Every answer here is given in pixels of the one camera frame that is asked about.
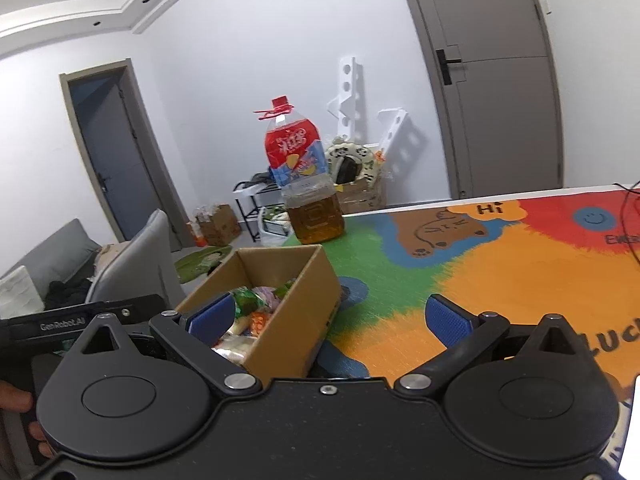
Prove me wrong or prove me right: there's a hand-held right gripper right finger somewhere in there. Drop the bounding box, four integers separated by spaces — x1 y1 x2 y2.
394 293 598 401

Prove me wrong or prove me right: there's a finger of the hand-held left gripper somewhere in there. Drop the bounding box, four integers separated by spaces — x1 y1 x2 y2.
97 294 169 324

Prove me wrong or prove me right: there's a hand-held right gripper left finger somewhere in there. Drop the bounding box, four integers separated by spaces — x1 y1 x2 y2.
65 293 263 401

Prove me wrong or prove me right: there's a long purple snack packet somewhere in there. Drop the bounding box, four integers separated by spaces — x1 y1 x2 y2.
212 331 257 362

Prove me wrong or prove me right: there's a bright green snack packet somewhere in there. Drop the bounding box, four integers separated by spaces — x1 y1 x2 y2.
231 286 264 319

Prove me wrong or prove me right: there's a pink snack packet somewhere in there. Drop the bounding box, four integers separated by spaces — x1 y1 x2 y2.
247 310 274 337

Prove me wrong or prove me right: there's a small purple snack packet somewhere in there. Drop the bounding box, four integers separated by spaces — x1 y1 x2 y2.
254 286 284 311

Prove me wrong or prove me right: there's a brown cardboard box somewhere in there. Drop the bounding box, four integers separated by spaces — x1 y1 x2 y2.
175 244 344 379

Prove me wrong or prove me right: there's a person's left hand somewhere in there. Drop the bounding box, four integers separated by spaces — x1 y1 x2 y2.
0 379 57 459

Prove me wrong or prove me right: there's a grey chair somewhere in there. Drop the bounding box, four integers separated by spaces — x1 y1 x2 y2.
87 209 186 307

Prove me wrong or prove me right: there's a dark clothes pile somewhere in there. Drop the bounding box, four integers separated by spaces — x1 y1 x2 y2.
47 277 97 312

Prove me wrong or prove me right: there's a white pillow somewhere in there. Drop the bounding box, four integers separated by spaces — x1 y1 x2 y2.
0 265 45 320

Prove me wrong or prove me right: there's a green round rug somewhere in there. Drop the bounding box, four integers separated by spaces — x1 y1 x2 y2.
175 246 234 284

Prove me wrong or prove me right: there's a colourful printed table mat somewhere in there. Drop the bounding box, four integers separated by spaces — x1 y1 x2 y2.
285 187 640 480

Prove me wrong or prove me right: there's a grey sofa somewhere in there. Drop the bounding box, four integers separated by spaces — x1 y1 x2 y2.
0 217 102 322

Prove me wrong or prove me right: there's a small floor cardboard box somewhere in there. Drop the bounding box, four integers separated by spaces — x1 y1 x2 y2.
192 204 241 247

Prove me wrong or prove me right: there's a black shoe rack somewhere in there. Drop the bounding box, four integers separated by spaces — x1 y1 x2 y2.
232 180 281 244

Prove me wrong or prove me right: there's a blue door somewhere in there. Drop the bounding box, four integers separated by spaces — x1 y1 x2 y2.
60 59 184 254

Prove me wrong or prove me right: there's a printed cardboard box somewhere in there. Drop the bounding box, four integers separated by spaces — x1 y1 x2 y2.
337 180 386 215

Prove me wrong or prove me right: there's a large cooking oil bottle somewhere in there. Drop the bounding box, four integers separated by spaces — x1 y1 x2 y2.
254 94 347 245

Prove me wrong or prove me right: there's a short white perforated rack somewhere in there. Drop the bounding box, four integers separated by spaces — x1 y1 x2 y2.
377 108 409 172

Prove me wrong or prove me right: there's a white smartphone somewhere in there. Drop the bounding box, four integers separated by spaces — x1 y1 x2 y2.
617 375 640 480

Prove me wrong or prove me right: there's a grey door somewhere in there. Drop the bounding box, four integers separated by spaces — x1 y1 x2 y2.
395 0 567 201

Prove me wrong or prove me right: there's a tall white perforated rack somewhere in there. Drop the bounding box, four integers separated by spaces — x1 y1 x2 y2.
326 56 369 144

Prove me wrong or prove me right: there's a panda print ring cushion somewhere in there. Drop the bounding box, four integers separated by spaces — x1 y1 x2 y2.
324 139 379 187

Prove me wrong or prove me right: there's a black cable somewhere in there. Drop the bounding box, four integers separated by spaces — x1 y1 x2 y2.
617 180 640 266

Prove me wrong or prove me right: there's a black door handle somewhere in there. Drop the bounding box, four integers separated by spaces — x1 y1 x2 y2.
436 49 464 86

